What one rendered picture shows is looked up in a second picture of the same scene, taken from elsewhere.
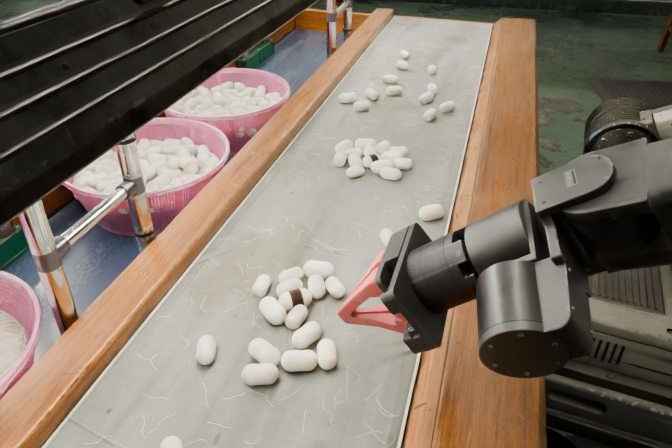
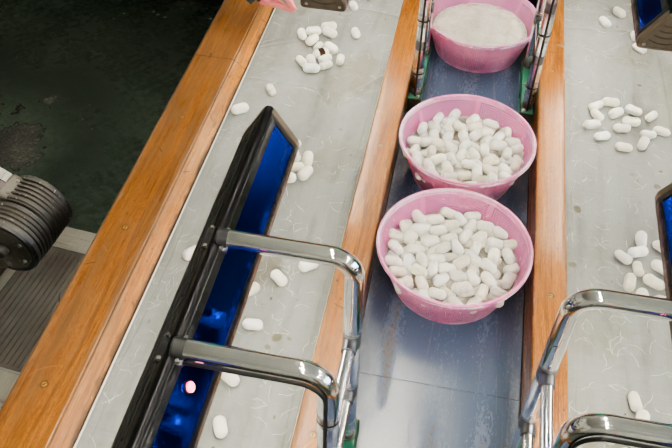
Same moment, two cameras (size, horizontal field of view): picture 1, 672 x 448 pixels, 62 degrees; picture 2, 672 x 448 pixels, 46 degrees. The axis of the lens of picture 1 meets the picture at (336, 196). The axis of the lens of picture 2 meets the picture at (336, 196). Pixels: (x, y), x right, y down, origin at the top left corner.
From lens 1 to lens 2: 202 cm
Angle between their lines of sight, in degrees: 102
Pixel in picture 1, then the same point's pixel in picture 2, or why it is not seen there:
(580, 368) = not seen: hidden behind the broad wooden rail
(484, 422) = (240, 9)
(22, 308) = (456, 48)
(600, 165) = not seen: outside the picture
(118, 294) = (407, 41)
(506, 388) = (228, 18)
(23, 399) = (414, 7)
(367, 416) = (283, 22)
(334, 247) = (304, 89)
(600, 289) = (75, 261)
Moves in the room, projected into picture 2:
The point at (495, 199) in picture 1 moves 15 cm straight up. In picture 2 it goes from (194, 109) to (185, 47)
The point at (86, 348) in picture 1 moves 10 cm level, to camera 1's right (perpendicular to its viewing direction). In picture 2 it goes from (404, 22) to (361, 23)
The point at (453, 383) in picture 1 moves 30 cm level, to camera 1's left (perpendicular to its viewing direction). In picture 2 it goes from (249, 18) to (378, 13)
